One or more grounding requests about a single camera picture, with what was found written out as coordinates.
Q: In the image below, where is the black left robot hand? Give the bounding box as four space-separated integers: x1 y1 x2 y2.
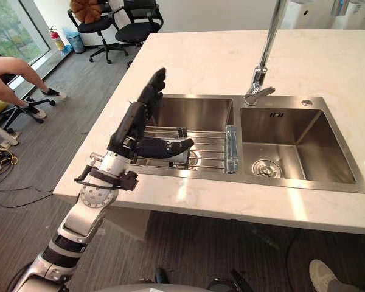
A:
106 68 195 160

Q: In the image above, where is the stainless steel cup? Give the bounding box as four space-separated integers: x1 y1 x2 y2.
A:
166 139 192 168

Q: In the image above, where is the stainless steel double sink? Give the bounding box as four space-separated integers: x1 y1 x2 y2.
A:
125 93 365 195

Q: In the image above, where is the chrome sink faucet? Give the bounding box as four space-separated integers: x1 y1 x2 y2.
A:
244 0 290 107

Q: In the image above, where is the black mesh office chair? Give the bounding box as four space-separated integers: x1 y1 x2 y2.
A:
108 0 164 69

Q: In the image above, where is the black office chair with cushion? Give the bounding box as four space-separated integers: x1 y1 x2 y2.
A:
67 0 130 64

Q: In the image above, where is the white marble counter island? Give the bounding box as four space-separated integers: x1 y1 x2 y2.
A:
52 29 365 235

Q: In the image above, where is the blue-lined waste bin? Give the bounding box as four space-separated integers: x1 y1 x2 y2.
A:
62 26 85 54

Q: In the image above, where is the red fire extinguisher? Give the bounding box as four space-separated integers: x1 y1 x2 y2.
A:
49 26 66 52

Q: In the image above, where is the black rolling chair base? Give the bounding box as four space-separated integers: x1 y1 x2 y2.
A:
0 96 57 134

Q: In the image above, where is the brown flower-shaped cushion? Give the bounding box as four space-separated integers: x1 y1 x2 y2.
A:
70 0 108 24

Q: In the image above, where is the seated person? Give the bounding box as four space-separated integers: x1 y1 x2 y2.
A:
0 51 68 119

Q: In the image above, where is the person's white shoe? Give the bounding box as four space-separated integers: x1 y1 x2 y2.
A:
308 259 339 292

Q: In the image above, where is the steel wire drying rack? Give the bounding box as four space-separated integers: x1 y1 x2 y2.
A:
130 124 242 175

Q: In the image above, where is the yellow cable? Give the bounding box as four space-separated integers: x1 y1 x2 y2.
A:
0 145 19 178

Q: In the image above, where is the black floor cable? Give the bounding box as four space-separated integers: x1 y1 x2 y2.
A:
0 178 54 209

